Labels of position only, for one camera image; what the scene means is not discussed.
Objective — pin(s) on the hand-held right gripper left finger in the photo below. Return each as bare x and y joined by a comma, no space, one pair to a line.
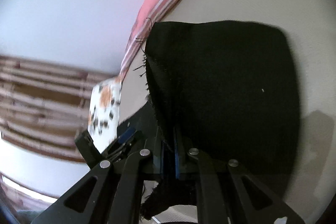
128,187

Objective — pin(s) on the brown patterned curtain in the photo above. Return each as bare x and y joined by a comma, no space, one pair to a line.
39,100

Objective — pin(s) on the white floral pillow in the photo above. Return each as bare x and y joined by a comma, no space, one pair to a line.
105,111

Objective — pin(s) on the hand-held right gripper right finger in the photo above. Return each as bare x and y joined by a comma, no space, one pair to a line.
212,187

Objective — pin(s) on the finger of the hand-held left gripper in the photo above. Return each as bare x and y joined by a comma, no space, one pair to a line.
128,148
127,136

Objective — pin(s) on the black pants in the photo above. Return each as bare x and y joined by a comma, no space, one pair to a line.
223,82

